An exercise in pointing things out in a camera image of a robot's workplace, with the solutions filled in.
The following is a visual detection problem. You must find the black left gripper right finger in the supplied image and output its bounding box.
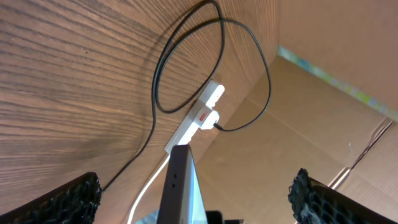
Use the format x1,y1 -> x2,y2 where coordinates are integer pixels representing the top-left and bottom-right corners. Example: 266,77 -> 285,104
288,168 -> 397,224

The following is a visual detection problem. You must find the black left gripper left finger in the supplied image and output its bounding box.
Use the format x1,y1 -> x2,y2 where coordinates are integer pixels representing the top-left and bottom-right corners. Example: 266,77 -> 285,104
1,172 -> 103,224

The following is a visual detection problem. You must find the blue Samsung Galaxy smartphone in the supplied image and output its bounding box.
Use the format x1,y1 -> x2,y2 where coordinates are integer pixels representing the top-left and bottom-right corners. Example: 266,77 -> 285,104
134,144 -> 208,224

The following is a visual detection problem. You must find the black USB charging cable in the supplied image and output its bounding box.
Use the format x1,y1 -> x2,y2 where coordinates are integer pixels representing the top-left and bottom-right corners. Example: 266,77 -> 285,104
101,0 -> 272,192

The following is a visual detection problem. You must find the white charger plug adapter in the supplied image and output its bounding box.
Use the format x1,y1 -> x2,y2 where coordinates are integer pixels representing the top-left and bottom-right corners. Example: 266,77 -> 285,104
199,110 -> 220,130

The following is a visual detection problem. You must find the white power strip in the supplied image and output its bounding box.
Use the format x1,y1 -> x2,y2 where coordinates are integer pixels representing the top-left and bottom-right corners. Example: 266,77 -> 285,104
165,80 -> 225,154

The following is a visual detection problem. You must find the white power strip cord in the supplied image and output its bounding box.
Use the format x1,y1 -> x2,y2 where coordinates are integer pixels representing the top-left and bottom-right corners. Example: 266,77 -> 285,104
126,154 -> 171,224

